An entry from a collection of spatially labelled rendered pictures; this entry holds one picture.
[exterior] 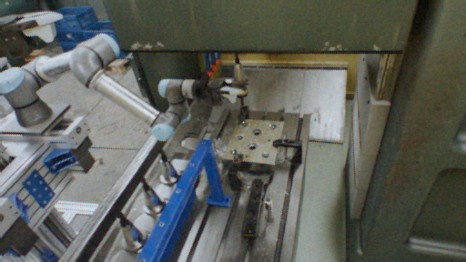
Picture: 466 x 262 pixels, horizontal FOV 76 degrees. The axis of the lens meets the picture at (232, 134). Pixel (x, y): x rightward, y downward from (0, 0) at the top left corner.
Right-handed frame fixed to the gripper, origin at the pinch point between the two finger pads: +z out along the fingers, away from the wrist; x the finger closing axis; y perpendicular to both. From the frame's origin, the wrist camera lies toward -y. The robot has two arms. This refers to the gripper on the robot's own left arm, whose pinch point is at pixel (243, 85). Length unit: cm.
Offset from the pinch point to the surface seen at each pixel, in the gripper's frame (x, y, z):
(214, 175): 25.3, 23.2, -7.4
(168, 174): 42.0, 5.6, -13.3
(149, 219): 56, 9, -14
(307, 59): -101, 39, 16
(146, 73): -33, 14, -65
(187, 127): -48, 64, -59
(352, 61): -101, 40, 46
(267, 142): -4.7, 31.8, 6.4
